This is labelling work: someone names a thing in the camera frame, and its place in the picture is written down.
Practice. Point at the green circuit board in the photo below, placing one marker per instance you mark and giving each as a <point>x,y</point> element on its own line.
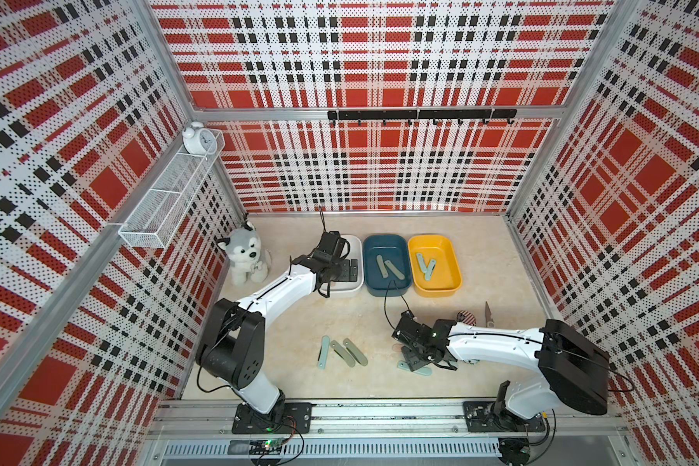
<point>254,448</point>

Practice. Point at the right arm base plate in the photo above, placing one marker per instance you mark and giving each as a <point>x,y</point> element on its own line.
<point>482,417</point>

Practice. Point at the olive knife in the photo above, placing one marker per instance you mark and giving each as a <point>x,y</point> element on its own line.
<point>395,271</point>
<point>382,266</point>

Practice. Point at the olive knife left one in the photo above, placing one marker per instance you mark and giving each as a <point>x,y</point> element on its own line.
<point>342,353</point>

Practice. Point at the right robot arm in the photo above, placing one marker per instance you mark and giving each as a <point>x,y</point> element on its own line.
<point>567,369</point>

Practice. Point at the husky plush toy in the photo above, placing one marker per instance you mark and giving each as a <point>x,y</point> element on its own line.
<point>248,261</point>

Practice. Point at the dark teal storage box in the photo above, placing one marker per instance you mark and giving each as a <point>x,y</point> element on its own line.
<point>392,247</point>

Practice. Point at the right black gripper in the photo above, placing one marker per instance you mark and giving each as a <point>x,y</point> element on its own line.
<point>411,359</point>

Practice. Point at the white kitchen scissors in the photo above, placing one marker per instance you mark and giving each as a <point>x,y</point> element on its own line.
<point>489,322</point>

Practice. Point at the white storage box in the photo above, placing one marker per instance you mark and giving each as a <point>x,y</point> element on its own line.
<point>355,251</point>

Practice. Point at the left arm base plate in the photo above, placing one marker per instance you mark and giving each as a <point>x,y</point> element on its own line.
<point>285,419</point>

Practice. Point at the mint knife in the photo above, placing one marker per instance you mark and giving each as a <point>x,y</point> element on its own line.
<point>423,266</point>
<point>324,350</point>
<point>423,371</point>
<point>432,264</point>

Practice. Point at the yellow storage box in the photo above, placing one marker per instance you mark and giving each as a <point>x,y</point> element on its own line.
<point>436,272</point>

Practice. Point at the black wall hook rail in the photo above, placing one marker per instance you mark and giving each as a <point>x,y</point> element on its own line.
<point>485,115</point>

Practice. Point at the white alarm clock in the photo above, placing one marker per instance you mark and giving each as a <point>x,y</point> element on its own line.
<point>199,140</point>

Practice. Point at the olive knife left two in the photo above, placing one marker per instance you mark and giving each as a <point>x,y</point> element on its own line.
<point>355,352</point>

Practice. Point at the white wire mesh shelf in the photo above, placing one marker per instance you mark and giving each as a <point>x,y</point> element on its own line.
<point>157,217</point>

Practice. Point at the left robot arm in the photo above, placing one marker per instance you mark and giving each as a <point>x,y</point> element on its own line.
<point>232,345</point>

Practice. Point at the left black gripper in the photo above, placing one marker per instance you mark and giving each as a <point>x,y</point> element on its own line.
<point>348,273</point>

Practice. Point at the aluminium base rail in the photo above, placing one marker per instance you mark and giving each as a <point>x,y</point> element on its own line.
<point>334,418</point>

